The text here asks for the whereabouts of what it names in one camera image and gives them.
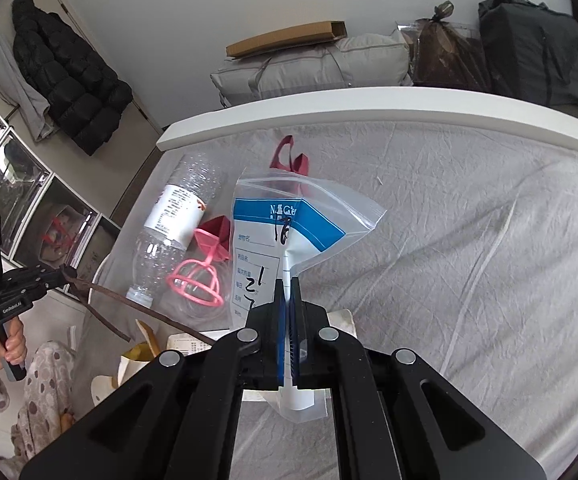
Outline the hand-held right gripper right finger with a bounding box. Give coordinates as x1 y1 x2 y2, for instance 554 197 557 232
289 277 548 480

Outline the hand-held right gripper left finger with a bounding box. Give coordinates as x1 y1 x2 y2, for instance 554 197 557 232
19 278 290 480

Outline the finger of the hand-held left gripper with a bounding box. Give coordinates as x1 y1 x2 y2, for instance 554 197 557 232
19 278 78 303
2 266 70 287

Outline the brown strap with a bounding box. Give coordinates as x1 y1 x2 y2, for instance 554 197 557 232
63 267 218 347

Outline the white QR code package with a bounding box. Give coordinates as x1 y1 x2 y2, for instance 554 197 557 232
165 309 360 403

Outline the clear zip bag blue label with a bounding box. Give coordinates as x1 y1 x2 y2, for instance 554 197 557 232
230 167 388 424

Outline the person's left hand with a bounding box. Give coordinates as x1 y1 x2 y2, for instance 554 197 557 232
0 317 28 367

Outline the stack of clear storage boxes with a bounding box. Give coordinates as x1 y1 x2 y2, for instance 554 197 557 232
0 80 120 302

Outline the yellow paper bag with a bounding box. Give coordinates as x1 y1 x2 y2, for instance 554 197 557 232
118 319 162 392

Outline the clear plastic bottle white label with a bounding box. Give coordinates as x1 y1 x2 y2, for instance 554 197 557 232
126 154 228 309

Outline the grey bed sheet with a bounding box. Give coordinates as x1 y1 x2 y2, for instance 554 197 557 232
73 120 578 480

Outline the grey hoodie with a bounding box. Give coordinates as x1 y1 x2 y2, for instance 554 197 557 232
0 22 52 142

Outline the black puffer jacket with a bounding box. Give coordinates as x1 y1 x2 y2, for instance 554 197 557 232
11 0 134 157

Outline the light grey storage bag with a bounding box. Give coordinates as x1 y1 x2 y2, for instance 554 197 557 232
210 32 414 109

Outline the long cardboard box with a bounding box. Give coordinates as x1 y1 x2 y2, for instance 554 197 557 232
226 20 348 60

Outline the brown bag in clear plastic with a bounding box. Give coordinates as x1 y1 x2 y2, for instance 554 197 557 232
396 1 492 92

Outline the dark grey storage bag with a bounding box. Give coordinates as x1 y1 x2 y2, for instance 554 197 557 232
478 0 578 122

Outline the pink plastic frame toy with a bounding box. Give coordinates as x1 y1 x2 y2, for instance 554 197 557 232
166 228 226 309

